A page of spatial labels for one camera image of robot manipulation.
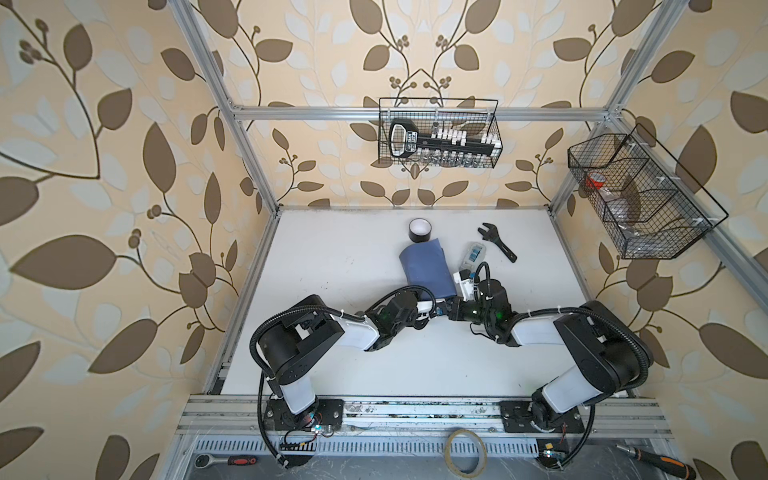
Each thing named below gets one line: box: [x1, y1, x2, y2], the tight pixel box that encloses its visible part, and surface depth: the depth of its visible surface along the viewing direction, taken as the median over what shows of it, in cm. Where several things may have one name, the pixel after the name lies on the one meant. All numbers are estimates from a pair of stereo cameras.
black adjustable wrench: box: [477, 222, 518, 263], surface depth 114 cm
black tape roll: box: [408, 218, 432, 243], surface depth 114 cm
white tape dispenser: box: [459, 242, 487, 271], surface depth 104 cm
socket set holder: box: [389, 119, 502, 159], surface depth 85 cm
